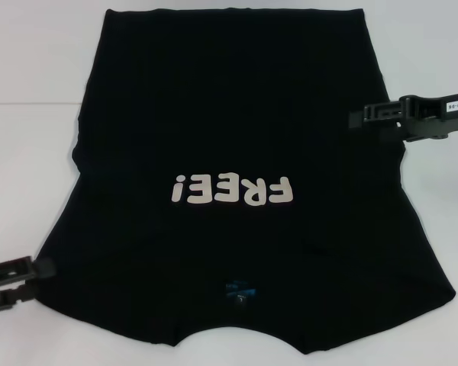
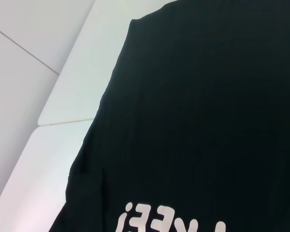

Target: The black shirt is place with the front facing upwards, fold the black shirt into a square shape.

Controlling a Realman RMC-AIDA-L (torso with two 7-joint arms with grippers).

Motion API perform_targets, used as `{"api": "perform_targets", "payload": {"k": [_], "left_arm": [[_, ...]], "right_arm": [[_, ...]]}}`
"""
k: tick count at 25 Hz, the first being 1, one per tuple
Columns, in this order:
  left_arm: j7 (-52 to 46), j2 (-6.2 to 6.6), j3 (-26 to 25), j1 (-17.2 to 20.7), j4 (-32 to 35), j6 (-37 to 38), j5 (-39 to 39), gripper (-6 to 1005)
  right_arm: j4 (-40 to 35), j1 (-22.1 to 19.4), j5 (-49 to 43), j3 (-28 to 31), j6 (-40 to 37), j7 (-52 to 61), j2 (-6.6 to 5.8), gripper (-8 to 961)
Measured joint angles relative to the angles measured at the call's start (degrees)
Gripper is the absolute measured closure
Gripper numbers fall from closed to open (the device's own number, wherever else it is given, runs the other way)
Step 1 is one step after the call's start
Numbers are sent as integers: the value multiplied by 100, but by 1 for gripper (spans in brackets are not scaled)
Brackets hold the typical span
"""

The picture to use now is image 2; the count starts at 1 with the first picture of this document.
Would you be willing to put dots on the black shirt with FREE print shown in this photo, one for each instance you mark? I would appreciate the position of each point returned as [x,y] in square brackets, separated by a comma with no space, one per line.
[195,108]

